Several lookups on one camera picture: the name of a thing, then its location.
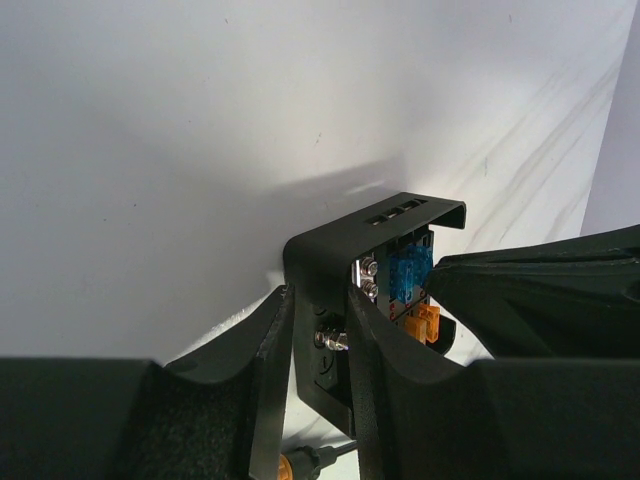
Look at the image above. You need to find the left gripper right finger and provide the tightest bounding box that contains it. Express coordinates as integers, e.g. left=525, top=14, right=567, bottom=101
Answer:
left=346, top=289, right=639, bottom=479

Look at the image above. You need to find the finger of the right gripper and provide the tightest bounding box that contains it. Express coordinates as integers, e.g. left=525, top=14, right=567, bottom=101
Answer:
left=426, top=226, right=639, bottom=359

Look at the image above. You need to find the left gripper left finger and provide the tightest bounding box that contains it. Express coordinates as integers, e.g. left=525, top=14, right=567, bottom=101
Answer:
left=1, top=286, right=295, bottom=479

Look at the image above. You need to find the orange fuse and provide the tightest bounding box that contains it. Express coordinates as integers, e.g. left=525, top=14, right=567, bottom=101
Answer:
left=404, top=303, right=440, bottom=344

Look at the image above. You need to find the blue fuse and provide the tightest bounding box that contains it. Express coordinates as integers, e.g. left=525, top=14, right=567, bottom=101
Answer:
left=390, top=257, right=429, bottom=302
left=405, top=245, right=433, bottom=276

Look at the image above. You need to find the black fuse box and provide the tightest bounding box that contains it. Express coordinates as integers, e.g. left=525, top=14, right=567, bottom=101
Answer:
left=283, top=192, right=466, bottom=437

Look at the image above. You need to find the orange handled screwdriver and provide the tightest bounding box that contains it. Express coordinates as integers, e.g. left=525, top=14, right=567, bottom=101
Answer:
left=277, top=441, right=357, bottom=480

